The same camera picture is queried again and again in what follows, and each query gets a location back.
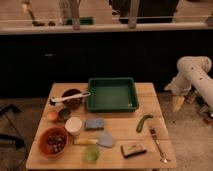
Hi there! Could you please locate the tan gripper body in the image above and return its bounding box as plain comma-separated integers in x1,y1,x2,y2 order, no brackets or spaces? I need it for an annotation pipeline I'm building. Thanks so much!
164,82,186,113

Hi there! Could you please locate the wooden board eraser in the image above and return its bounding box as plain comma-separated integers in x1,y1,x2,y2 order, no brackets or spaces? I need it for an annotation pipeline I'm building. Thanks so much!
121,142,147,158

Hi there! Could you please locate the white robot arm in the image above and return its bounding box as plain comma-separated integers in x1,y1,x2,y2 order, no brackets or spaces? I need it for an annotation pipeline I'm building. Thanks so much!
164,56,213,112

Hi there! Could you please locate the metal fork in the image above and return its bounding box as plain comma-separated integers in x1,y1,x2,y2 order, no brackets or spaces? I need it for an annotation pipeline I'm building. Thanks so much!
149,128,171,164

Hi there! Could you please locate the green plastic tray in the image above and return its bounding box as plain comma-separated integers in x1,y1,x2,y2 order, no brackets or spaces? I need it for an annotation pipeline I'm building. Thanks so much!
87,77,139,113

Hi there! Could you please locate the grey blue cloth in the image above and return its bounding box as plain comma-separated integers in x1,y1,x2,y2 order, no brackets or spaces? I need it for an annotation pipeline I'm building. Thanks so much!
97,131,115,148

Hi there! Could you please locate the blue sponge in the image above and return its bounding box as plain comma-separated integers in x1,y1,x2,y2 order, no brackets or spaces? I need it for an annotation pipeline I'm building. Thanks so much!
85,118,104,130

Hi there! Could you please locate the dark brown bowl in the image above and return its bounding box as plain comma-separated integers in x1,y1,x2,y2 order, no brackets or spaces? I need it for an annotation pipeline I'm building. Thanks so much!
61,88,84,110

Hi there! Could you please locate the green cup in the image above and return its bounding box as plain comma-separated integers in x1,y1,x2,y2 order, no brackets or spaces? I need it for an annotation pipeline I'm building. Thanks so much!
83,145,100,163

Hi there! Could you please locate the white round container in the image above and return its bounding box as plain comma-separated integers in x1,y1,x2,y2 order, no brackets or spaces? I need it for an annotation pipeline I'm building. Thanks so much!
65,117,83,135

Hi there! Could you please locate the yellow banana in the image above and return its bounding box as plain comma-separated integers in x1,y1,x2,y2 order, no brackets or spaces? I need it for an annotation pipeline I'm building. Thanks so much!
74,138,98,145

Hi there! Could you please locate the small dark cup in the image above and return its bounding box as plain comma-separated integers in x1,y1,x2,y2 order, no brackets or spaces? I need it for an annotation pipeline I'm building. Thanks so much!
58,108,71,120

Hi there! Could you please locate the orange fruit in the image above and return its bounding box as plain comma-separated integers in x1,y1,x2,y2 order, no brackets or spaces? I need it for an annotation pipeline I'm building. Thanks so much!
47,111,58,122

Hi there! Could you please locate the orange bowl with nuts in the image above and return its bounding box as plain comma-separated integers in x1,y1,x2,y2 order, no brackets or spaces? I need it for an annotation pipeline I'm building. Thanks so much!
38,127,69,159

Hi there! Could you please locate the black chair base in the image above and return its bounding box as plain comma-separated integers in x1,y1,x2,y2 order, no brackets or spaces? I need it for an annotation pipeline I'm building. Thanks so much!
0,104,25,149

